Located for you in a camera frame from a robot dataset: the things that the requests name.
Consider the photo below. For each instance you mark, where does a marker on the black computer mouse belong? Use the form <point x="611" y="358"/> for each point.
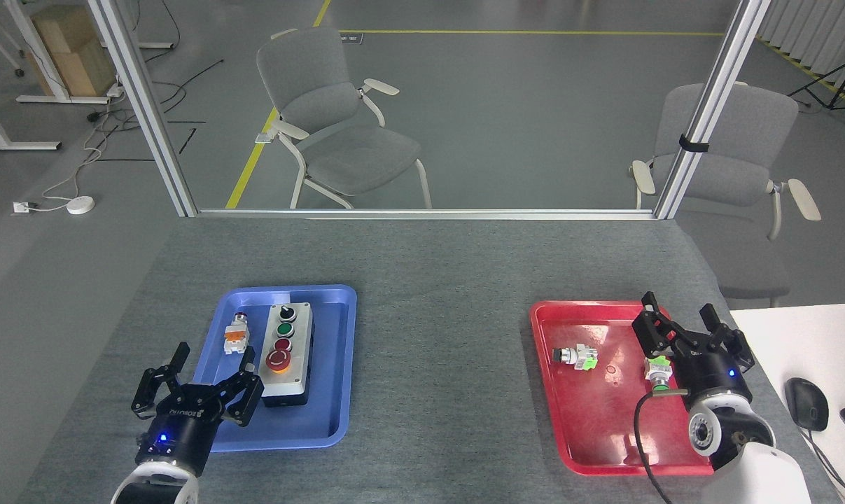
<point x="807" y="402"/>

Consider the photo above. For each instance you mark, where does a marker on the cardboard box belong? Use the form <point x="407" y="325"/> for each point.
<point x="75" y="56"/>

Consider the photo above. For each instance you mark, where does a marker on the silver aluminium rail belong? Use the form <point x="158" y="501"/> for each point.
<point x="422" y="213"/>

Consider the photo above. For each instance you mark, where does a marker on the black switch with green block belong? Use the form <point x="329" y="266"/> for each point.
<point x="577" y="357"/>

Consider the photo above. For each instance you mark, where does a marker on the white desk frame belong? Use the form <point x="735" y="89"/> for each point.
<point x="2" y="133"/>

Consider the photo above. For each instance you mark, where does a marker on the white control box with buttons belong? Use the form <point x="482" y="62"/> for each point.
<point x="296" y="350"/>

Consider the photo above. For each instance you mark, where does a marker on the grey chair with white armrests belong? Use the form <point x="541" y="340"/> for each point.
<point x="352" y="147"/>
<point x="734" y="175"/>

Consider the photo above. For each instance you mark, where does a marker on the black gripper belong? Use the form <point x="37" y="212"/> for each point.
<point x="180" y="427"/>
<point x="713" y="374"/>

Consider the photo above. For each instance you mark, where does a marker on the white round floor device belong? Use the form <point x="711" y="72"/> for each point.
<point x="80" y="205"/>

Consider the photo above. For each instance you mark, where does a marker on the green push button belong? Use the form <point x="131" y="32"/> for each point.
<point x="659" y="374"/>

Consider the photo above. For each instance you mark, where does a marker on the white floor socket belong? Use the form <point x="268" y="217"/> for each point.
<point x="21" y="207"/>

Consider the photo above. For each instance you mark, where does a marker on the push button with orange block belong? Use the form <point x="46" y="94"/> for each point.
<point x="235" y="337"/>

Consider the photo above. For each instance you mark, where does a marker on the white side table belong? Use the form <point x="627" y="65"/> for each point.
<point x="807" y="343"/>

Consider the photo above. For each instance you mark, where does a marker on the red plastic tray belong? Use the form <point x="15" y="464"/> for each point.
<point x="597" y="420"/>

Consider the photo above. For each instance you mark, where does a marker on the blue plastic tray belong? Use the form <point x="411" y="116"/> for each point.
<point x="331" y="364"/>

